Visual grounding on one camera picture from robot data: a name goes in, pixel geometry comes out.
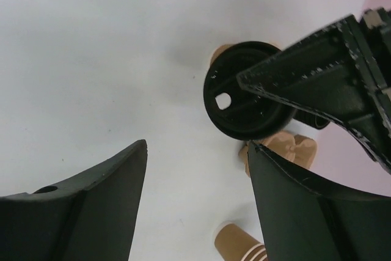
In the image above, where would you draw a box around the stack of black lids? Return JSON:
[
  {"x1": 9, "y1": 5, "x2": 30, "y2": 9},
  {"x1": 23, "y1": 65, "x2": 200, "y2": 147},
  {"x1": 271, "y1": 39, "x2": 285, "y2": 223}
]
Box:
[{"x1": 294, "y1": 110, "x2": 330, "y2": 130}]

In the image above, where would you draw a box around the stack of paper cups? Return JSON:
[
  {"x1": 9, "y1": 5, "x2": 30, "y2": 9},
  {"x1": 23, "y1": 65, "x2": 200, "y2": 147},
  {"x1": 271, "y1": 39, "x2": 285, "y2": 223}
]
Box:
[{"x1": 213, "y1": 222, "x2": 268, "y2": 261}]

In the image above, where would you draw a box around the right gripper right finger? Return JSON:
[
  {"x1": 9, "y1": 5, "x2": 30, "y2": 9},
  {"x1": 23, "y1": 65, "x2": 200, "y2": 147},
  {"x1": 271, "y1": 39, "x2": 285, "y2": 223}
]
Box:
[{"x1": 248, "y1": 143, "x2": 390, "y2": 261}]

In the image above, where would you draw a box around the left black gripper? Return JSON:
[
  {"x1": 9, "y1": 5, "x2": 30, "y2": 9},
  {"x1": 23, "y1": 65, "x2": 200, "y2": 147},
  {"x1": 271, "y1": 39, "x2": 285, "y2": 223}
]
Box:
[{"x1": 237, "y1": 7, "x2": 390, "y2": 170}]

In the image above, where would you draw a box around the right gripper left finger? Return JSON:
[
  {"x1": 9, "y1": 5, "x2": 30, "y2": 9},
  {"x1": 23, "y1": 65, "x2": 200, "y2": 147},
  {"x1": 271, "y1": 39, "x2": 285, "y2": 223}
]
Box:
[{"x1": 1, "y1": 139, "x2": 147, "y2": 260}]

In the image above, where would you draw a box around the black plastic cup lid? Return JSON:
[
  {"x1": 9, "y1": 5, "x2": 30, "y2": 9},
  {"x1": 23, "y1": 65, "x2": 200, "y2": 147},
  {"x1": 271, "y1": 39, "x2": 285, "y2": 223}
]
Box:
[{"x1": 203, "y1": 47, "x2": 296, "y2": 141}]

